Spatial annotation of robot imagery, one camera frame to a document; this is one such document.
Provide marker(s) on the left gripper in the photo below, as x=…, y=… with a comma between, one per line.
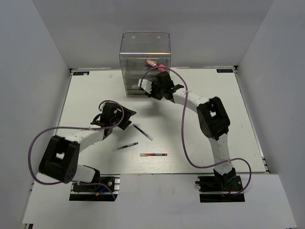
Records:
x=125, y=113

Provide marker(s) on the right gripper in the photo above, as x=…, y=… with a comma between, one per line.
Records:
x=152, y=94

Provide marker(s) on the purple pen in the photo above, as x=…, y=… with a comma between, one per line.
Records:
x=144, y=133

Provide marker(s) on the green pen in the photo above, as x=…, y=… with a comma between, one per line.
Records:
x=128, y=145

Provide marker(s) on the pink glue bottle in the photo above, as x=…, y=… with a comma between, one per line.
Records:
x=150, y=64

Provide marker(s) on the red pen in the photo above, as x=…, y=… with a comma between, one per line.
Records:
x=153, y=154

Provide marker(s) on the clear drawer organizer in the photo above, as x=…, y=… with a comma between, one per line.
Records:
x=133, y=69

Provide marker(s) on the clear organizer lid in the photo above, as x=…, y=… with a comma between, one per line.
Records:
x=145, y=42

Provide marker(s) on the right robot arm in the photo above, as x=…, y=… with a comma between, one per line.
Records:
x=213, y=120

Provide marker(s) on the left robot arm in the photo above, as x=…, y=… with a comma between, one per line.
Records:
x=60, y=160

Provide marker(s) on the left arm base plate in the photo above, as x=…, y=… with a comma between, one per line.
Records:
x=104, y=189

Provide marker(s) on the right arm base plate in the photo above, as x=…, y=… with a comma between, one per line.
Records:
x=211, y=191

